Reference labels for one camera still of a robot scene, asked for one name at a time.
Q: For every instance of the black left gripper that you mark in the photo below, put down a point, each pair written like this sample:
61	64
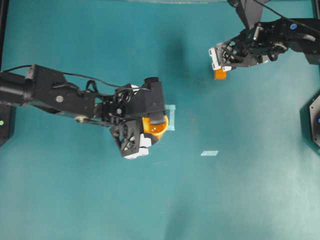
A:
125	130

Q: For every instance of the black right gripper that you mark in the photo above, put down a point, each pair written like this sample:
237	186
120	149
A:
249	48

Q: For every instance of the orange block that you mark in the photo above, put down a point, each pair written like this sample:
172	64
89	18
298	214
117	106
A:
219	74

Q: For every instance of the orange plastic cup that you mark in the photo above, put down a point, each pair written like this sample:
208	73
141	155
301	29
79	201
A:
154	132

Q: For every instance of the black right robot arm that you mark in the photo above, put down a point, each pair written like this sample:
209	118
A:
301	35

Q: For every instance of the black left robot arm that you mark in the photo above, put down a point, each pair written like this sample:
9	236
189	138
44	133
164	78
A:
135	115

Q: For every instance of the light teal tape square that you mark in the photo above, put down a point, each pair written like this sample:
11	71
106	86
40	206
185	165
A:
171	108

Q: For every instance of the light teal tape strip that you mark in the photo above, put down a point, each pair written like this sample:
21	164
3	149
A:
209	153

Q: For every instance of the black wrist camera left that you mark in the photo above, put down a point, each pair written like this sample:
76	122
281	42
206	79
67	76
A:
152	85

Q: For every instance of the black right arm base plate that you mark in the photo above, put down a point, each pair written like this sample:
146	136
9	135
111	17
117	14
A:
310	122

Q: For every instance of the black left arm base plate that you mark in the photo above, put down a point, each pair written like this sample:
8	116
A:
7	122

